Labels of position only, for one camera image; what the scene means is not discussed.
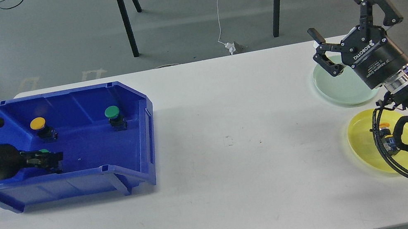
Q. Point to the yellow plate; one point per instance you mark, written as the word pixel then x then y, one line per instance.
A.
pixel 361 140

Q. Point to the black tripod legs left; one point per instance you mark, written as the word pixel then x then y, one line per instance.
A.
pixel 127 24

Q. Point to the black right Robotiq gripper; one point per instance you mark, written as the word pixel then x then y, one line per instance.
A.
pixel 366 49

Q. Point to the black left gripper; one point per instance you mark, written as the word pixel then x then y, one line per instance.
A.
pixel 33 172

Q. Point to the blue plastic bin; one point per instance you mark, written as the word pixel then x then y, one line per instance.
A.
pixel 96 159

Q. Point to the light green plate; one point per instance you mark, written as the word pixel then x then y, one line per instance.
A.
pixel 344 89

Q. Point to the yellow push button back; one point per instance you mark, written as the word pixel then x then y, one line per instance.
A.
pixel 45 132

